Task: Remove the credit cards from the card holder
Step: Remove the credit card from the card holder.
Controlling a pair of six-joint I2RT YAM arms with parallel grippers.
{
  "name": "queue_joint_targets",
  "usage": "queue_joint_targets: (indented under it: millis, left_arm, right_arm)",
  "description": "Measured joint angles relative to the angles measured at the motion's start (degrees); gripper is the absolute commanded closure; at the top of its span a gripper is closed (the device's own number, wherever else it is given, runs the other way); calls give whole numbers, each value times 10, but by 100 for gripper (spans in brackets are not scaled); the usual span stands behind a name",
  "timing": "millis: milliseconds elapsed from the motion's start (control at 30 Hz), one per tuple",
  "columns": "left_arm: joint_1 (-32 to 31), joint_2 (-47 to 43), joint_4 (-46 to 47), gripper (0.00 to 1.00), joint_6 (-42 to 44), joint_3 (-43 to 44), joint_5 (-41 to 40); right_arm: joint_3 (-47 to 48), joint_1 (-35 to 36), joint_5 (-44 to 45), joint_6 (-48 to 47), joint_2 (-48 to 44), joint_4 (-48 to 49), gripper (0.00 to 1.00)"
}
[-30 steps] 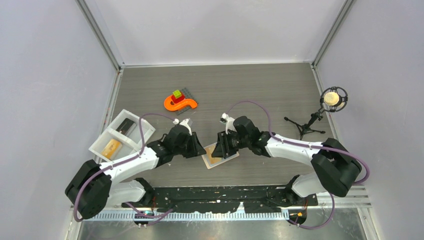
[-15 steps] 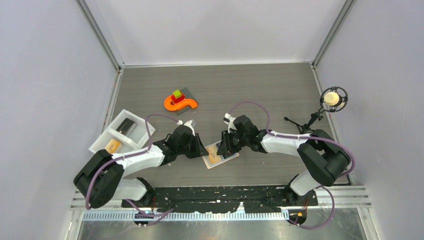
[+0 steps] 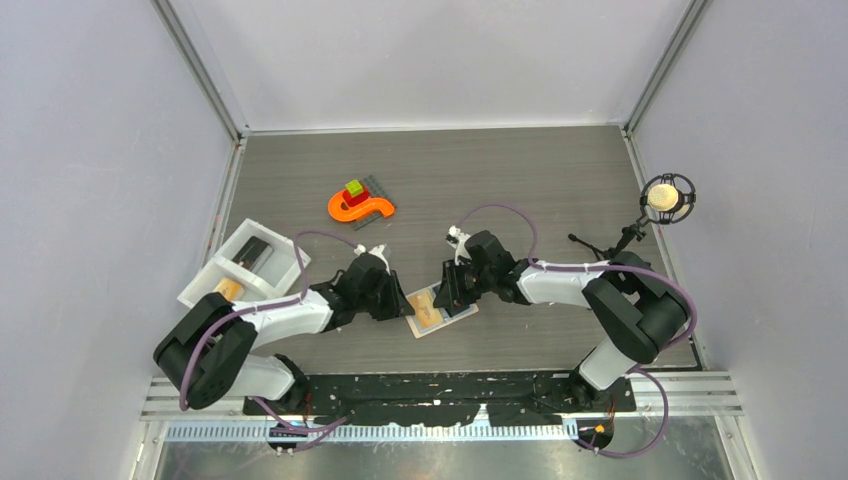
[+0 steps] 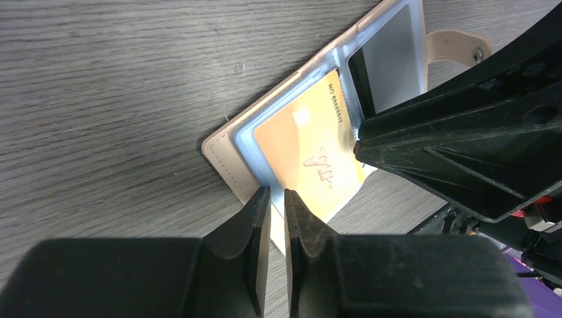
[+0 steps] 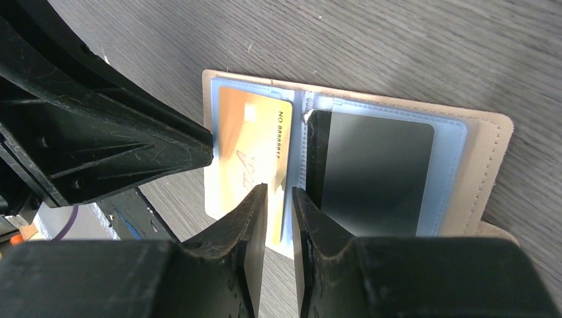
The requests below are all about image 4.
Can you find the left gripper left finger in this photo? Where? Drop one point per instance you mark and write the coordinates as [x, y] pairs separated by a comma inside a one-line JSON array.
[[222, 274]]

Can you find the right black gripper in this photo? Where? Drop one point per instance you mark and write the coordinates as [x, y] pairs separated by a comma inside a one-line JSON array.
[[489, 148]]

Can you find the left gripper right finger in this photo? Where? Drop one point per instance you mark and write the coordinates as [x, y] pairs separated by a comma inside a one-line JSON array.
[[335, 275]]

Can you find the dark grey credit card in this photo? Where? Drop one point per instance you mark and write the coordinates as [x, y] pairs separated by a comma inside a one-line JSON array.
[[388, 67]]

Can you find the tan card holder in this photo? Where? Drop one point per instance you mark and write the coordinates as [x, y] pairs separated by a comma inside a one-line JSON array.
[[232, 150]]

